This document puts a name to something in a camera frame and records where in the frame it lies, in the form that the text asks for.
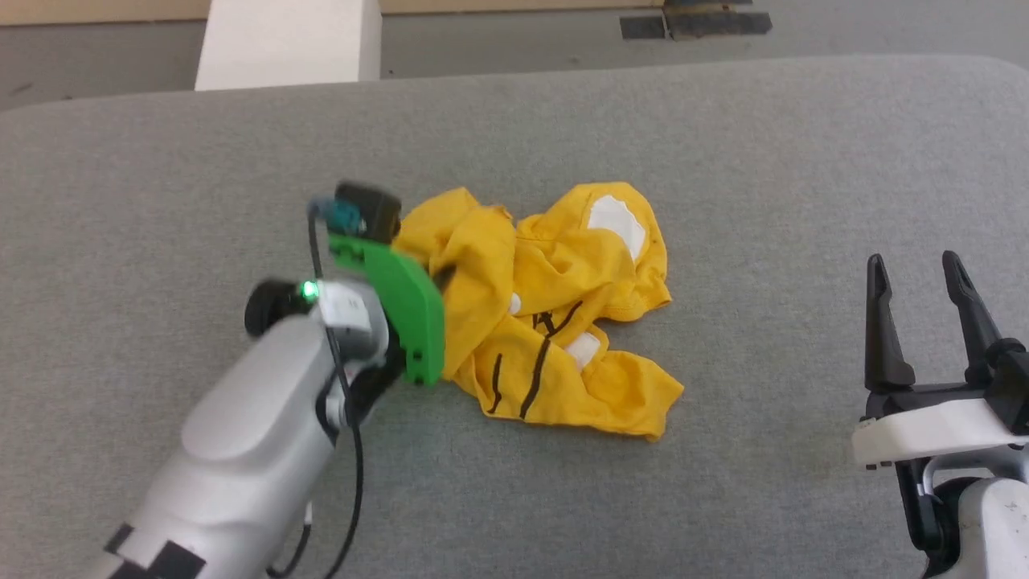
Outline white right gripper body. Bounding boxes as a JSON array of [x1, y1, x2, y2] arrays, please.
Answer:
[[852, 338, 1029, 471]]

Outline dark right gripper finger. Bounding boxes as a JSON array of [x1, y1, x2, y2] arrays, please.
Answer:
[[941, 250, 1003, 384], [864, 253, 916, 392]]

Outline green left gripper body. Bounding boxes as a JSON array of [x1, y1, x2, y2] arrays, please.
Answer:
[[328, 233, 446, 424]]

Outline yellow t-shirt garment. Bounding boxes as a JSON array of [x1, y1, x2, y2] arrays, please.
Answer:
[[392, 182, 686, 441]]

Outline grey fabric sofa cushion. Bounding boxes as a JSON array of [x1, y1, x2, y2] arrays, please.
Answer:
[[0, 55, 1029, 579]]

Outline white square pillar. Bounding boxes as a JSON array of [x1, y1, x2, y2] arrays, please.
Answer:
[[195, 0, 383, 92]]

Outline dark floor plate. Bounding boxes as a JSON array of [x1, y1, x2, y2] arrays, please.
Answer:
[[619, 0, 774, 41]]

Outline teal cable connector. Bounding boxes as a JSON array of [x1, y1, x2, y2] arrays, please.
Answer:
[[310, 195, 360, 236]]

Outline thin black cable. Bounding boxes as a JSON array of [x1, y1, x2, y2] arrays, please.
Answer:
[[265, 205, 367, 579]]

